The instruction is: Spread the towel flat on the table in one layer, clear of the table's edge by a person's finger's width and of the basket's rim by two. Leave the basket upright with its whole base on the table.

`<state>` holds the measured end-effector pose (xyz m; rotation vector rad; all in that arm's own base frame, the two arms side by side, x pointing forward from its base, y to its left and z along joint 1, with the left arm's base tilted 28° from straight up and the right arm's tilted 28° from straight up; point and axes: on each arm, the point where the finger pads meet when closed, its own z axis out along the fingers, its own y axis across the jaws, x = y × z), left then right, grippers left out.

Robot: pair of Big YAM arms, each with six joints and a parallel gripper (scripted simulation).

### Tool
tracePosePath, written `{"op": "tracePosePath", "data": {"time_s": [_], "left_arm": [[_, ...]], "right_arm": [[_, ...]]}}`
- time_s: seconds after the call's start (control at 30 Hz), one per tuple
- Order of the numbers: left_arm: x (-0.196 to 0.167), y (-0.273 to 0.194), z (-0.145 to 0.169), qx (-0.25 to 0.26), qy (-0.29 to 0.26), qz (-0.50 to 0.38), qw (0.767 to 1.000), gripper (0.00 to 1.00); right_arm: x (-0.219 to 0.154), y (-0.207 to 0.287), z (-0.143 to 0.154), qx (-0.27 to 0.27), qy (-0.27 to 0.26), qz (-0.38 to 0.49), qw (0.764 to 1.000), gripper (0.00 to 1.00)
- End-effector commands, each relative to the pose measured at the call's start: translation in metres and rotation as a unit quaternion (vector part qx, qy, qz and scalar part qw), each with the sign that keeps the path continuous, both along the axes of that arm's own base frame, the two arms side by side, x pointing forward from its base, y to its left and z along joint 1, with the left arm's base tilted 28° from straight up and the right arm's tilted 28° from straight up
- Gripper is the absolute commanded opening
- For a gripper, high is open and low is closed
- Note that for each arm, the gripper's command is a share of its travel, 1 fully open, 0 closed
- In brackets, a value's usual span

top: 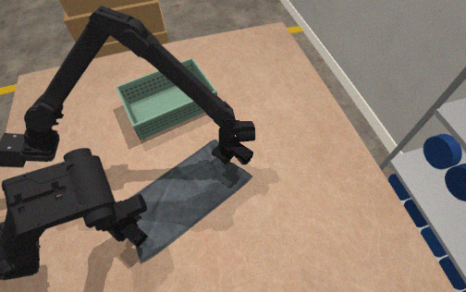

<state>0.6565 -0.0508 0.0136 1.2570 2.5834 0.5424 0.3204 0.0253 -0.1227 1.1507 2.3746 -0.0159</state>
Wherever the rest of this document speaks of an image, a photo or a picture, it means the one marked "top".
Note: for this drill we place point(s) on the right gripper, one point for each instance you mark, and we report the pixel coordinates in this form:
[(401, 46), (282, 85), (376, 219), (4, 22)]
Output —
[(117, 237)]

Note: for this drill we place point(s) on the green perforated basket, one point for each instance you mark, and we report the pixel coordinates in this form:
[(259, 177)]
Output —
[(152, 94)]

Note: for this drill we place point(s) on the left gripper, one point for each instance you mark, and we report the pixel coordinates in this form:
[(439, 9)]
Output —
[(216, 152)]

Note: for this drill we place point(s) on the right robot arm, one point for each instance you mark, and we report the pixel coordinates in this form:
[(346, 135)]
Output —
[(86, 193)]

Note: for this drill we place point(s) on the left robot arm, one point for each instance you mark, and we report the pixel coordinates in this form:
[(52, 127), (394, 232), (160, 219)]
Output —
[(103, 23)]

